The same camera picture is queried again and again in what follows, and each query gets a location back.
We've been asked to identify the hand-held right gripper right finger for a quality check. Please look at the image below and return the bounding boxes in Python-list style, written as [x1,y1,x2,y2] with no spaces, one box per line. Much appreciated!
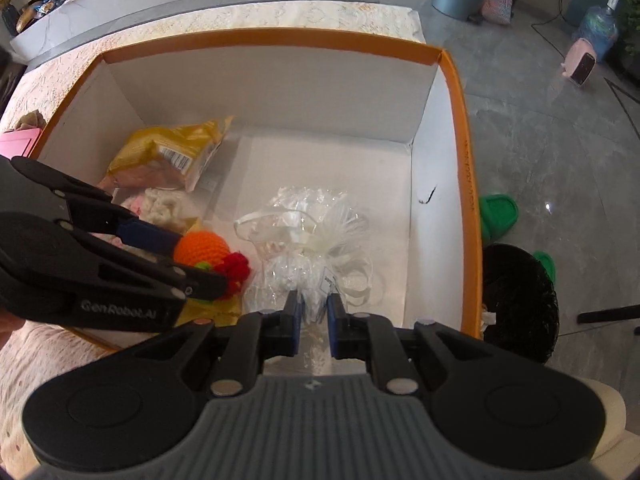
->
[326,292,538,395]

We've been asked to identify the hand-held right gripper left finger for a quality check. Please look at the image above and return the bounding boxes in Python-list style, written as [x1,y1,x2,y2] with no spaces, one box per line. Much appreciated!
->
[100,290,305,396]

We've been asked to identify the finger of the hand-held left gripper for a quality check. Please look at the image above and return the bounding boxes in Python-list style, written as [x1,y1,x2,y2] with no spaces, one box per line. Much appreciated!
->
[55,217,231,303]
[10,156,184,261]

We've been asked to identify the cream knitted toy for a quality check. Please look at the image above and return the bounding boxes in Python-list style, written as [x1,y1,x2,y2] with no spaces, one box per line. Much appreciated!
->
[120,187,188,228]

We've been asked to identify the orange crochet toy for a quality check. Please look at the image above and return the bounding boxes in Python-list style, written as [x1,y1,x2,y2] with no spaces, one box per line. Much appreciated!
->
[172,230,251,301]

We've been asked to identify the clear plastic bundle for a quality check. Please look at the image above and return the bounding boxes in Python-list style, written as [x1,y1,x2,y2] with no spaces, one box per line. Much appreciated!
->
[234,185,387,376]

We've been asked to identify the yellow snack packet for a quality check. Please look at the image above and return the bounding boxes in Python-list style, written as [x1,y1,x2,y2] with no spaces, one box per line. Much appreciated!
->
[106,116,235,193]

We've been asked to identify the brown plush toy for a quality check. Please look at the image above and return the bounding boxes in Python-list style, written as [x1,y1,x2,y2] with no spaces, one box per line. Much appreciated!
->
[17,110,48,131]

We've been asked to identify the orange cardboard box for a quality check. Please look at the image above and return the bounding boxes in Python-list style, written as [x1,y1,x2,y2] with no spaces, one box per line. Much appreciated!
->
[37,27,483,356]

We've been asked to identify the clear container with red lid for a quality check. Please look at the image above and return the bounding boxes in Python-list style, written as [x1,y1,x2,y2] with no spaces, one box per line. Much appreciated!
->
[0,129,42,160]

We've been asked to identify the black round mesh basket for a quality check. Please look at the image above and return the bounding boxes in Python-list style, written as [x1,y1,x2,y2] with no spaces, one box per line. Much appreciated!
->
[480,244,560,367]

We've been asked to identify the green slipper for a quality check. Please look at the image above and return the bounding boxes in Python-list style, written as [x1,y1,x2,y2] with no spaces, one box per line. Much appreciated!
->
[531,251,557,283]
[479,194,521,242]

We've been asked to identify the brown bread loaf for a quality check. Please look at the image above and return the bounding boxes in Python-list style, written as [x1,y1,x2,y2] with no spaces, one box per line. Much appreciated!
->
[17,2,56,31]

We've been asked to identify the yellow dried flowers vase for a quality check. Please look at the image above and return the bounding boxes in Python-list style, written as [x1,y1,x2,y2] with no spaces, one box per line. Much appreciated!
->
[0,0,21,36]

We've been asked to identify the black bar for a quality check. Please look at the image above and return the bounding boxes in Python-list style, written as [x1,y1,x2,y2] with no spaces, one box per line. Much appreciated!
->
[576,305,640,326]

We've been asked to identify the cream sofa cushion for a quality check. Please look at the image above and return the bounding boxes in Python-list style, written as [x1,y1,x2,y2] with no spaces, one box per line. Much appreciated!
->
[575,375,628,456]

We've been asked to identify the pastel woven basket bag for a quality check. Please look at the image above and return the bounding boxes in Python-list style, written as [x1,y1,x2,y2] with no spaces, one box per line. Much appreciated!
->
[481,0,515,26]

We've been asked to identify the pink space heater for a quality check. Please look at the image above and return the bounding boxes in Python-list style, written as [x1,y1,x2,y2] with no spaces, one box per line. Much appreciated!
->
[560,39,598,87]

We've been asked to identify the blue water jug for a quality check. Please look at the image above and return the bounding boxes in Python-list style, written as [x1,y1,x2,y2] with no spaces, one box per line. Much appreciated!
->
[577,0,621,61]

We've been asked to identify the trailing pothos plant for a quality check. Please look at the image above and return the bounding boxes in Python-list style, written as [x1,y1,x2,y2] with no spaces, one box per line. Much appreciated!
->
[617,0,640,61]

